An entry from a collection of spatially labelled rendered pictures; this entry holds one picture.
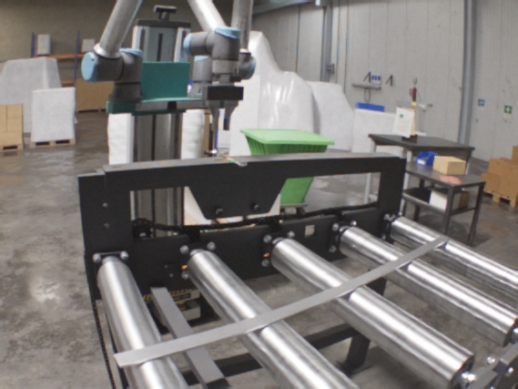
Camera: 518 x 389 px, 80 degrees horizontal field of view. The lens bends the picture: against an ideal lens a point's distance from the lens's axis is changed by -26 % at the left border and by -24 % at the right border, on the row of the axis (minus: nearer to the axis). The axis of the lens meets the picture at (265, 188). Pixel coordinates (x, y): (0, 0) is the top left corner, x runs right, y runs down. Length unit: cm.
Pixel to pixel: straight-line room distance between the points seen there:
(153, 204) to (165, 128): 45
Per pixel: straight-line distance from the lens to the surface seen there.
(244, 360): 164
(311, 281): 115
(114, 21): 176
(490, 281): 143
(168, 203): 235
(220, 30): 127
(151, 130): 225
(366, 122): 798
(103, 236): 119
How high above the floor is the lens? 142
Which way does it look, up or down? 15 degrees down
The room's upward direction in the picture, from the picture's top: 4 degrees clockwise
